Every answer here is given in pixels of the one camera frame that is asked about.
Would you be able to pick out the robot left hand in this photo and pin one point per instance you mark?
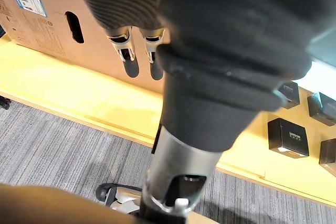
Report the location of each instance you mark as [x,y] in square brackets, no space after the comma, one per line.
[223,37]

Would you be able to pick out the yellow wooden shelf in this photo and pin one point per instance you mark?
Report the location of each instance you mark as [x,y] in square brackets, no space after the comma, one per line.
[78,87]

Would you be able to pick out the small black printed box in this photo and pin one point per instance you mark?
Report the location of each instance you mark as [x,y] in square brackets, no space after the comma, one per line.
[291,95]
[287,137]
[324,110]
[329,155]

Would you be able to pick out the large printed cardboard box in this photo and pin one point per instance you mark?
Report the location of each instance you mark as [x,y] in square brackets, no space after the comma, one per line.
[47,1]

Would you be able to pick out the robot dark foot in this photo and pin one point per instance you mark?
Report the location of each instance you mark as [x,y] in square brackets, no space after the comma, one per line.
[118,197]

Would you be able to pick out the blue white shipping label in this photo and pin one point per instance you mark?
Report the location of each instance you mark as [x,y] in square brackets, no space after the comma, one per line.
[29,2]

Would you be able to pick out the small black plastic part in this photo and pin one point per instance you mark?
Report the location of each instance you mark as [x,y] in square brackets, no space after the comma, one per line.
[4,102]

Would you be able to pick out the plain brown cardboard carton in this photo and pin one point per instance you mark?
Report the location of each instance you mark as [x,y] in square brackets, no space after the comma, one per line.
[52,205]

